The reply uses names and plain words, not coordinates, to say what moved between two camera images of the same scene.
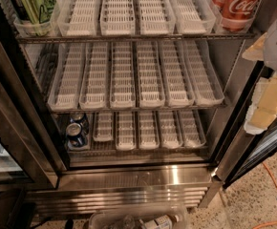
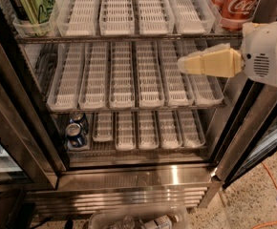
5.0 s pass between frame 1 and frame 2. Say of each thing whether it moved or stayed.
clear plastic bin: stayed
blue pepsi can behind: stayed
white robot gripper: moved
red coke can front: stayed
